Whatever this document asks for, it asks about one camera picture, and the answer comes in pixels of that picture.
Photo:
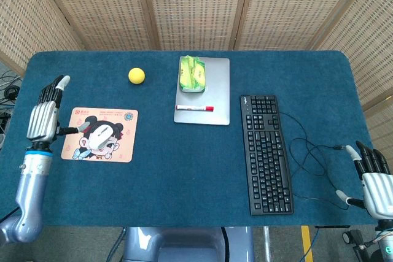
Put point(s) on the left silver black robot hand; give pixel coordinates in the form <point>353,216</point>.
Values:
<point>46,111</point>

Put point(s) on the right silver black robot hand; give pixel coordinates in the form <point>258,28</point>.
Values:
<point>373,188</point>

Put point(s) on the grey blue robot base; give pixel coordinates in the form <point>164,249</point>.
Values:
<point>187,243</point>

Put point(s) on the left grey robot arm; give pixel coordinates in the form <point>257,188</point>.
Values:
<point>29,194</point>

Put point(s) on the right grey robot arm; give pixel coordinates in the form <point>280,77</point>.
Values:
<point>385,240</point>

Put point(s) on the cartoon girl mouse pad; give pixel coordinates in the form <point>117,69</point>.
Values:
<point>122,148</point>

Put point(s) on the black caster wheel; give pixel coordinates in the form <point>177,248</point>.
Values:
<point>348,237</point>

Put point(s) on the yellow ball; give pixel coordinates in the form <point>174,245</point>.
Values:
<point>136,76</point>

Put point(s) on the black keyboard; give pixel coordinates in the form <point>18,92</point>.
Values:
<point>265,154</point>

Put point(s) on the red white marker pen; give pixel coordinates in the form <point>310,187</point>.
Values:
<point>194,108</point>

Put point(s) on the green tissue pack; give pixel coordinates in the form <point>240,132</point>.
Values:
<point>192,74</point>

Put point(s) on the blue table cloth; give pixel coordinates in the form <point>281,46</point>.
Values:
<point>196,182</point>

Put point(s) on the silver laptop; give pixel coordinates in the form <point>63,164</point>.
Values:
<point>215,102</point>

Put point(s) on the woven folding screen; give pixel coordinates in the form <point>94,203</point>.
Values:
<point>196,7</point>

